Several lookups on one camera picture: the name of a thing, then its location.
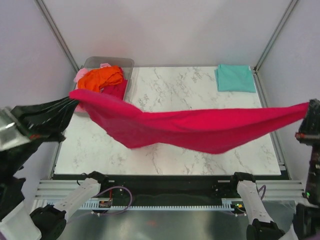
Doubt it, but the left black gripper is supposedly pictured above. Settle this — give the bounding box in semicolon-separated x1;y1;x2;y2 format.
0;89;84;174

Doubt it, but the crimson red t shirt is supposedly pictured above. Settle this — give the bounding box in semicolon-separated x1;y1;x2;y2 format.
69;89;309;154

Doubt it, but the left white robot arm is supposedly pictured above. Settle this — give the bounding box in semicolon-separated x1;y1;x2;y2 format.
0;97;110;240

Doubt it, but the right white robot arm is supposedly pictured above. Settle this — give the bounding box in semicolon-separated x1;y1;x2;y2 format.
229;99;320;240

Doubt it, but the light pink t shirt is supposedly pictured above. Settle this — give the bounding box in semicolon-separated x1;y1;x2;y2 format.
73;63;111;113

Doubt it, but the orange t shirt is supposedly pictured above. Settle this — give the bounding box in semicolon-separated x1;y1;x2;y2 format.
77;65;124;93

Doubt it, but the folded teal t shirt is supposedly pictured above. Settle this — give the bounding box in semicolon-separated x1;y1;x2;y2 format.
214;64;256;93

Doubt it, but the magenta t shirt in bin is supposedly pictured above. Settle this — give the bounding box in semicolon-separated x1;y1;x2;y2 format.
102;68;128;100

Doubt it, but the grey plastic bin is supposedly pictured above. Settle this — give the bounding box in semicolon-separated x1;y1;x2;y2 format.
73;56;135;100

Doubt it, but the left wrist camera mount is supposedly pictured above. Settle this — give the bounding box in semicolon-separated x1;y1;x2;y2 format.
0;107;31;152

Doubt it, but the right aluminium frame post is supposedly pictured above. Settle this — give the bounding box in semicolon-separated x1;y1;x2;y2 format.
252;0;301;73

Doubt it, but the aluminium frame post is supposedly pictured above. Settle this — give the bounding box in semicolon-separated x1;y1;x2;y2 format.
252;0;301;73
34;0;80;72

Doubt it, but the left aluminium frame post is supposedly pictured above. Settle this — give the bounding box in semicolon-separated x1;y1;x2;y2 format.
34;0;80;72

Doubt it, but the white slotted cable duct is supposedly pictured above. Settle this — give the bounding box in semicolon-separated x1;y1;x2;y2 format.
79;198;243;211

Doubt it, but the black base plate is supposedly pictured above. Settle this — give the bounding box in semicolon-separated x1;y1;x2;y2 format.
51;174;258;207

